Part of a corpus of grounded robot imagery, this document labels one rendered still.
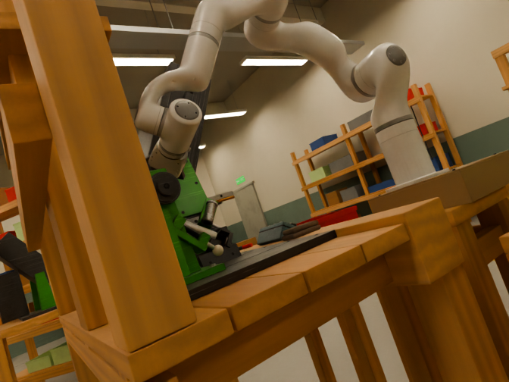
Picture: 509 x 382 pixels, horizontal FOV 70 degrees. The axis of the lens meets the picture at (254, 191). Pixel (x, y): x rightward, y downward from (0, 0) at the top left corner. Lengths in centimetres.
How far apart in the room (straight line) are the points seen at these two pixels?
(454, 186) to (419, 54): 583
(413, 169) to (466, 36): 545
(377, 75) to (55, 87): 88
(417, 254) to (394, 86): 56
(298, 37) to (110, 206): 85
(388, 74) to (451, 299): 63
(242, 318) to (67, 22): 46
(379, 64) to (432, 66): 556
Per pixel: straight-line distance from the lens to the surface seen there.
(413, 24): 692
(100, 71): 55
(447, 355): 93
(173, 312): 49
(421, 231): 81
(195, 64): 102
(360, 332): 140
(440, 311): 88
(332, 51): 119
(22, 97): 63
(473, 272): 105
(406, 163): 116
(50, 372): 477
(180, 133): 94
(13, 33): 94
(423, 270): 80
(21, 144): 60
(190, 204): 119
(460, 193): 105
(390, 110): 118
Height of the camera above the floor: 97
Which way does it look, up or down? 5 degrees up
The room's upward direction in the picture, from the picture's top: 19 degrees counter-clockwise
